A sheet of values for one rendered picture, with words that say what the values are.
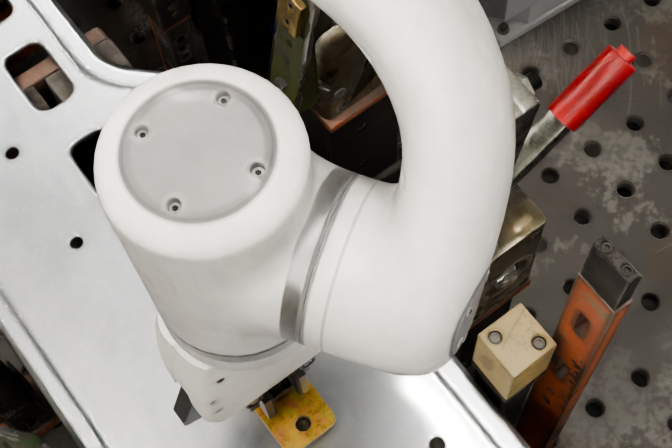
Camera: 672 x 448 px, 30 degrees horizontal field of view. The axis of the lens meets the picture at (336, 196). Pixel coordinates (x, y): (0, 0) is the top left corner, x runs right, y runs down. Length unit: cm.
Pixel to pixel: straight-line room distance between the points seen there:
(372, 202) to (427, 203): 4
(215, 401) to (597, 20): 73
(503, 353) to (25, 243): 33
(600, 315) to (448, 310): 20
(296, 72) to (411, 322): 40
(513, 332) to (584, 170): 47
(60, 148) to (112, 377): 17
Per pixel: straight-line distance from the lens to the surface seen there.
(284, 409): 79
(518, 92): 64
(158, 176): 48
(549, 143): 75
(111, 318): 84
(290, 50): 85
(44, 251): 86
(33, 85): 94
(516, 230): 79
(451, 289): 49
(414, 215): 47
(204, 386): 64
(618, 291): 64
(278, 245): 48
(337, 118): 93
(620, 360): 114
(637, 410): 113
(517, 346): 75
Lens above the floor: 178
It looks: 66 degrees down
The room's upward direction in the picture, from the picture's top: 5 degrees counter-clockwise
